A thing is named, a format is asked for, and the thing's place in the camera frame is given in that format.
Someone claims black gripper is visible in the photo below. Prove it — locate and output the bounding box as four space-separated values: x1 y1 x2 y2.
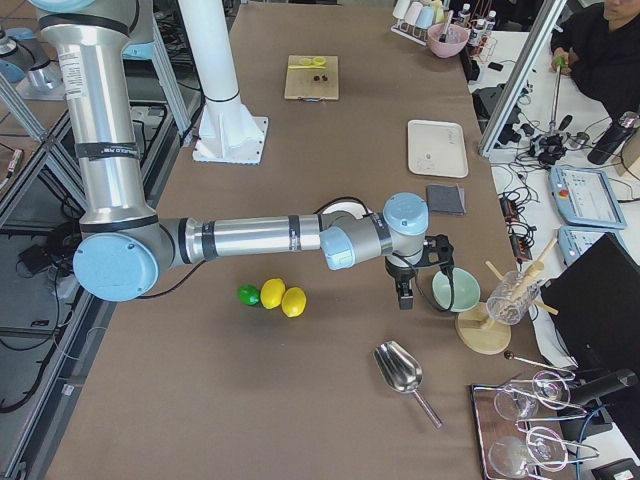
385 254 417 309

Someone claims cream round plate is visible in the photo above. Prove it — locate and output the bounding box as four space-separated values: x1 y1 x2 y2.
321 201 370 219

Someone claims cream rabbit tray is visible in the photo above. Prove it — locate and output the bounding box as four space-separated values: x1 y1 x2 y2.
407 119 469 178

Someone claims mirror tray with glasses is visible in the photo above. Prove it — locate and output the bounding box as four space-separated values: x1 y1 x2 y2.
469 370 600 479

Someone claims mint green bowl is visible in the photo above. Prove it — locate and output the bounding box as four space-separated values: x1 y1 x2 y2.
432 267 481 313

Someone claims steel scoop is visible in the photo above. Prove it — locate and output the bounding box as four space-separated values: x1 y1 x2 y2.
373 340 443 429

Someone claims wooden cup tree stand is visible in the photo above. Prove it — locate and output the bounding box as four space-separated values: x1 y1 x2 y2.
455 238 559 355

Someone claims clear textured glass cup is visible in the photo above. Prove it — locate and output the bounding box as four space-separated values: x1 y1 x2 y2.
486 271 540 325

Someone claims grey folded cloth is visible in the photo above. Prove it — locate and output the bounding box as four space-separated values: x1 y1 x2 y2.
426 184 466 216

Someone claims yellow lemon outer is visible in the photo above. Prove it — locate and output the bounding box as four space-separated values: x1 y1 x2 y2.
281 287 307 318

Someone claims yellow lemon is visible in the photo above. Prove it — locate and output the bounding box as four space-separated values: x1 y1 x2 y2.
260 278 286 309
281 287 307 318

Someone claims yellow lemon middle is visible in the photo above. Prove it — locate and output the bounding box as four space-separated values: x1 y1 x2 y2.
260 278 286 309

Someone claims green lime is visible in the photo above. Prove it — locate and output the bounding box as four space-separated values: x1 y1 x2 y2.
236 284 260 306

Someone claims teach pendant near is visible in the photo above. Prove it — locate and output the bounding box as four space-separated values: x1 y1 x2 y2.
557 225 621 267

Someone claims teach pendant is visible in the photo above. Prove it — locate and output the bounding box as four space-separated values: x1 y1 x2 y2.
549 165 627 230
557 225 621 267

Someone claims black monitor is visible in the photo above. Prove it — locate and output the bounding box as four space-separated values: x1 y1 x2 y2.
542 233 639 373

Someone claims teach pendant far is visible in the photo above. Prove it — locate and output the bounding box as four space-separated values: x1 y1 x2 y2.
549 165 627 230

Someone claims bamboo cutting board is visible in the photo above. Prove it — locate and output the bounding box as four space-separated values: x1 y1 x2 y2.
284 54 340 101

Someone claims white pillar with base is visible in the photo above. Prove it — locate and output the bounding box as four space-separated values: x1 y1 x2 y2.
179 0 269 165

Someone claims yellow plastic knife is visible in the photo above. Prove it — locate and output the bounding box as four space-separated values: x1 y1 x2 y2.
287 64 326 70

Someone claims black thermos bottle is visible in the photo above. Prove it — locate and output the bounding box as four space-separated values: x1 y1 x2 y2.
587 111 639 165

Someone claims steel muddler black tip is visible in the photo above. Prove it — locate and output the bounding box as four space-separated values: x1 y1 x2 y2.
439 10 454 43

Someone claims pink bowl with ice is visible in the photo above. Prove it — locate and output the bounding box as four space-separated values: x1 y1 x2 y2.
427 23 470 58

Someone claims white cup rack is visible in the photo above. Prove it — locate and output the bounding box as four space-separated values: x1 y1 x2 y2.
390 0 449 46

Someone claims person in black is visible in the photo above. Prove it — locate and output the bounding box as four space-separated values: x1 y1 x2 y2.
550 0 639 120

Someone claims aluminium frame post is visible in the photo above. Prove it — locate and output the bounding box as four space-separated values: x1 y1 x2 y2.
479 0 567 160

